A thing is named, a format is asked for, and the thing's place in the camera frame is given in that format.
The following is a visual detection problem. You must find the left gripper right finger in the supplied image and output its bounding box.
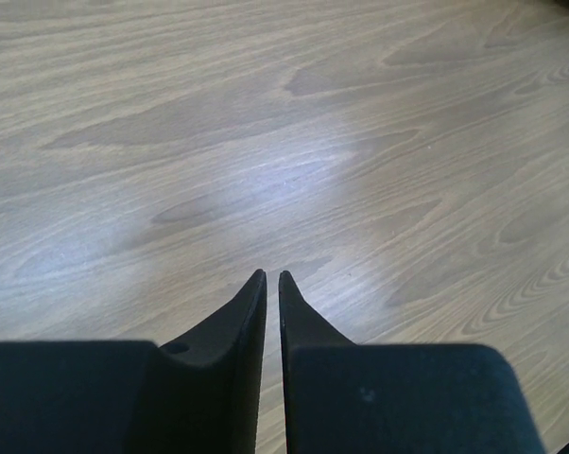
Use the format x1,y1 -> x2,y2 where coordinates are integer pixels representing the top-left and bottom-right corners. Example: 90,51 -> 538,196
279,272 -> 543,453

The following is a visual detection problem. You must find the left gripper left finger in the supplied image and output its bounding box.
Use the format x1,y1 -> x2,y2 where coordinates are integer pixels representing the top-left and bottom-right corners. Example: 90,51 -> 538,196
0,271 -> 267,453

